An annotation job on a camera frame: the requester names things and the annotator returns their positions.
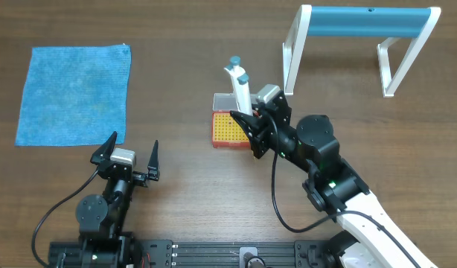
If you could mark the white pipette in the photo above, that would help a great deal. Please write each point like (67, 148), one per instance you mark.
(242, 89)

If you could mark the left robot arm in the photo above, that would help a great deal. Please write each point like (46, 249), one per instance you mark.
(91, 213)

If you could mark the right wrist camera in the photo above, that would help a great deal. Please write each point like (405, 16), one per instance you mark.
(267, 93)

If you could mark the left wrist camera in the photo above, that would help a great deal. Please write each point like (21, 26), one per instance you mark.
(123, 156)

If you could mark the blue cloth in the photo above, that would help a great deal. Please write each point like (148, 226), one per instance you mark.
(72, 93)

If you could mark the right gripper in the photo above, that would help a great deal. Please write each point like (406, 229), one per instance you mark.
(277, 115)

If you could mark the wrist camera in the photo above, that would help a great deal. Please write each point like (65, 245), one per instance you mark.
(123, 156)
(267, 93)

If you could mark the mounting rail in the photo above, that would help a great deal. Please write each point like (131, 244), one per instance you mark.
(213, 255)

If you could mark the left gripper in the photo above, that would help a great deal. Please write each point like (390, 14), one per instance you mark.
(120, 173)

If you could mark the white and blue stand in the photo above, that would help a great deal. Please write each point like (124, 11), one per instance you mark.
(362, 21)

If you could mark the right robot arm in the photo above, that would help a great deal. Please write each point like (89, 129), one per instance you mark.
(318, 137)

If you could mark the red and yellow tip box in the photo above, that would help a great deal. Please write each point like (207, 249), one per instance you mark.
(226, 130)

